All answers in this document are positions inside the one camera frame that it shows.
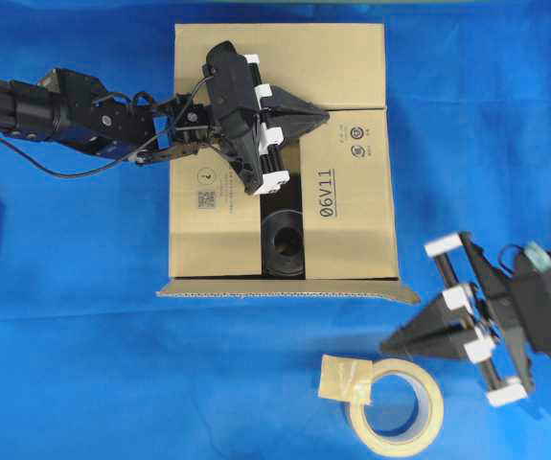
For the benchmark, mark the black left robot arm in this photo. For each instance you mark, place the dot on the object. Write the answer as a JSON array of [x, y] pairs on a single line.
[[78, 112]]

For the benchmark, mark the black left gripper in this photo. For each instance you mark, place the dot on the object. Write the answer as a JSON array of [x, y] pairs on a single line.
[[237, 94]]

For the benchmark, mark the blue table cloth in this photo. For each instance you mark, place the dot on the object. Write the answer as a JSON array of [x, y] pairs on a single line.
[[94, 364]]

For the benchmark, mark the beige masking tape roll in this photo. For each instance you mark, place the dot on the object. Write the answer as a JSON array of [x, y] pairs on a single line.
[[394, 406]]

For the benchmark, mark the black round object in box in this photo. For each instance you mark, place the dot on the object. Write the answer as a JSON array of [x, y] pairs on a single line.
[[282, 240]]

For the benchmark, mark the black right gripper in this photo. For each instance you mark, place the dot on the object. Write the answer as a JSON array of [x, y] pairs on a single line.
[[466, 320]]

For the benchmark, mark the brown cardboard box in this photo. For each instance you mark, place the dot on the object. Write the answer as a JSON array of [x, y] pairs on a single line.
[[324, 225]]

